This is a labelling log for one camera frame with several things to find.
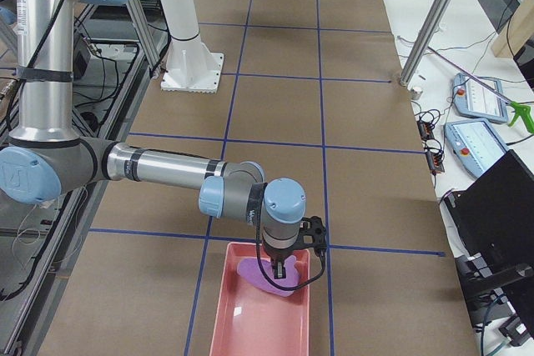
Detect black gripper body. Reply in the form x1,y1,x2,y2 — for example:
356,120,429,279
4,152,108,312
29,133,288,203
266,247,292,267

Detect purple microfiber cloth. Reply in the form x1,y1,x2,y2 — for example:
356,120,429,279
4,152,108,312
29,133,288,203
236,252,310,298

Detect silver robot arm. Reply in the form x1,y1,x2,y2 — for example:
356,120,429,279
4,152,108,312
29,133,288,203
1,0,306,291

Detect pink plastic tray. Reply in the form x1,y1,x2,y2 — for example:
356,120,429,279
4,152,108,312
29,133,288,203
209,242,310,355

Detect orange connector module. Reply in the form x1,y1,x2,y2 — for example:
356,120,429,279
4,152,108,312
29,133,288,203
416,120,435,141
425,150,445,175

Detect small silver weight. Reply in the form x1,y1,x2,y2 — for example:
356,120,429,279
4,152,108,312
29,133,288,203
410,86,423,101

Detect black monitor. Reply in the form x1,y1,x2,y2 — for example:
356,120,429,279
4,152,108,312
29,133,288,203
445,149,533,313

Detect near teach pendant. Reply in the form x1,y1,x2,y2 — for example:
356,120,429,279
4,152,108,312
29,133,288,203
444,118,509,178

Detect teach pendant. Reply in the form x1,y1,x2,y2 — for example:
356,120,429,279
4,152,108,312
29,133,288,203
444,118,509,178
452,73,508,124

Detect far teach pendant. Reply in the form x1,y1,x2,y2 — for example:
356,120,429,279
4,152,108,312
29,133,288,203
452,73,508,124

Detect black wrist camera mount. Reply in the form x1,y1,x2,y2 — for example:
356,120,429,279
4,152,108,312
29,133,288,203
295,216,327,257

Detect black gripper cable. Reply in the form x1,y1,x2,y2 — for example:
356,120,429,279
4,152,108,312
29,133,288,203
254,222,326,293

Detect white pedestal column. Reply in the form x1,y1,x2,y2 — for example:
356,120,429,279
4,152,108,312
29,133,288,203
160,0,224,93

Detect green handled grabber tool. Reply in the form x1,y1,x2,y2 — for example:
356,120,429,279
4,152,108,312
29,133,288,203
427,45,534,134

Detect aluminium frame post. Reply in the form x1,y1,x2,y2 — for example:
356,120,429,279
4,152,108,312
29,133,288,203
399,0,451,87

